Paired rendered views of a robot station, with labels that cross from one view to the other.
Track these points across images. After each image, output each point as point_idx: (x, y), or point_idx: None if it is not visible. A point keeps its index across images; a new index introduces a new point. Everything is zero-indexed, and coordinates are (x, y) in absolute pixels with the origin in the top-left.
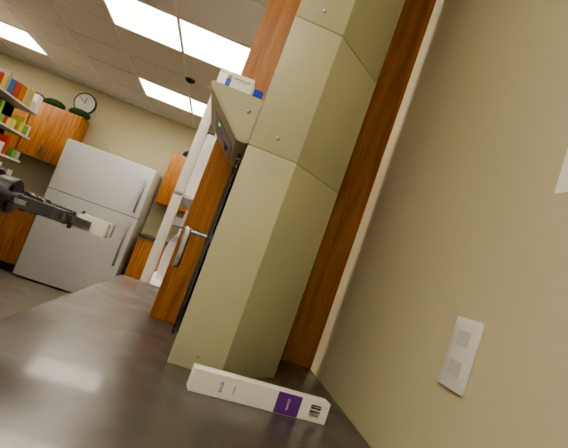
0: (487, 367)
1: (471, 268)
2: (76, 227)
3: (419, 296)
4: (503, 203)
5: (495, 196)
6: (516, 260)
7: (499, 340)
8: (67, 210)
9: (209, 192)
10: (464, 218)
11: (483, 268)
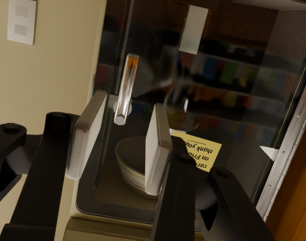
0: None
1: (35, 75)
2: (77, 121)
3: (90, 62)
4: (21, 111)
5: (30, 117)
6: None
7: None
8: (151, 230)
9: None
10: (57, 111)
11: (24, 73)
